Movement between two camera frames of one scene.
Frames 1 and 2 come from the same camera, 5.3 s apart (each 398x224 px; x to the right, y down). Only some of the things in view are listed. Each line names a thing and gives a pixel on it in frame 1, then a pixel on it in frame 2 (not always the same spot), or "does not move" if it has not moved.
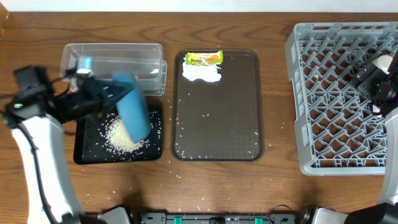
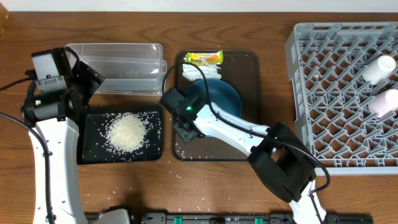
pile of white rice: x=116 y=137 does not move
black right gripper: x=366 y=78 → x=189 y=134
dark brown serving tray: x=221 y=121 does not move
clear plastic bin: x=103 y=60 does not move
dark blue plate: x=133 y=107 → x=222 y=94
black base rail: x=282 y=218 does not move
